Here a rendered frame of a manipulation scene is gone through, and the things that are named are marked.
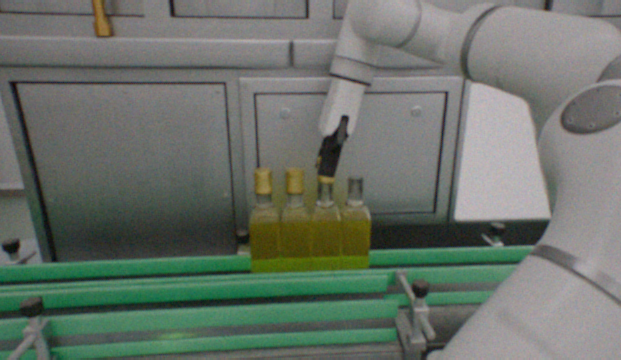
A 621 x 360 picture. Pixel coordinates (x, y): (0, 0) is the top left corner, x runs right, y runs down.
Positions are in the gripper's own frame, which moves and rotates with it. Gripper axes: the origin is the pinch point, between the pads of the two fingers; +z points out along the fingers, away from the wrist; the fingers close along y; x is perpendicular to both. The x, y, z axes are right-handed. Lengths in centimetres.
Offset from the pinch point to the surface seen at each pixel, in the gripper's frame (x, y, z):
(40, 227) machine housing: -55, -17, 34
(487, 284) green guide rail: 37.5, 3.2, 16.1
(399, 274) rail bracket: 18.7, 4.3, 17.1
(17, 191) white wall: -228, -315, 177
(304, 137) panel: -3.6, -13.8, -0.9
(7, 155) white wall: -239, -317, 142
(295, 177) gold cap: -4.9, 0.4, 3.9
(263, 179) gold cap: -10.5, 0.2, 5.7
